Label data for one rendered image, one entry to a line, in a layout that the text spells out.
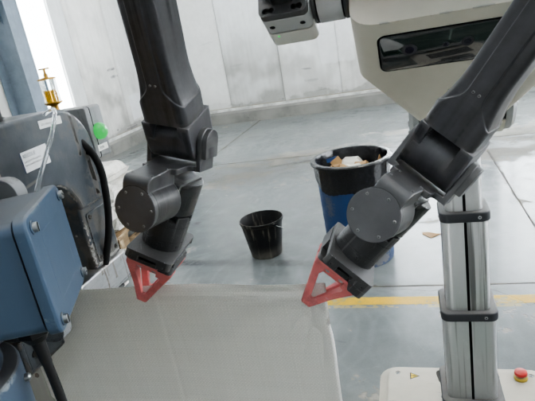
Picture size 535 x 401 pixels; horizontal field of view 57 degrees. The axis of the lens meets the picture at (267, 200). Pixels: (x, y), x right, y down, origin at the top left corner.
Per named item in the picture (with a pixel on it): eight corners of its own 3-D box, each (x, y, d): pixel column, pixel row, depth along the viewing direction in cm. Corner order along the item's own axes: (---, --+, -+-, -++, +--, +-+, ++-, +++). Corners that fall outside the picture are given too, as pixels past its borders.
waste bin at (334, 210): (401, 236, 329) (393, 141, 309) (401, 273, 283) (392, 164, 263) (329, 239, 343) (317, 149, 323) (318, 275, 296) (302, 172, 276)
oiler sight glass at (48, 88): (64, 99, 81) (58, 77, 80) (54, 102, 79) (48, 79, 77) (52, 101, 82) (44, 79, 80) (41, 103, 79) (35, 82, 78)
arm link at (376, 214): (486, 168, 55) (424, 122, 58) (473, 172, 45) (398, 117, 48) (418, 247, 60) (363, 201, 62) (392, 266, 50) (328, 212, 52)
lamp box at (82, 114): (111, 152, 90) (98, 103, 88) (98, 159, 86) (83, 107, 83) (76, 156, 92) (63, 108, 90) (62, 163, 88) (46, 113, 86)
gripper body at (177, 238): (122, 258, 66) (135, 210, 63) (152, 228, 76) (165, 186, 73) (166, 277, 66) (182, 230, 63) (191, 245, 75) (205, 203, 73)
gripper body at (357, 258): (318, 263, 58) (360, 219, 55) (329, 230, 67) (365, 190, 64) (362, 297, 58) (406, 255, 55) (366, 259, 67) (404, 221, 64)
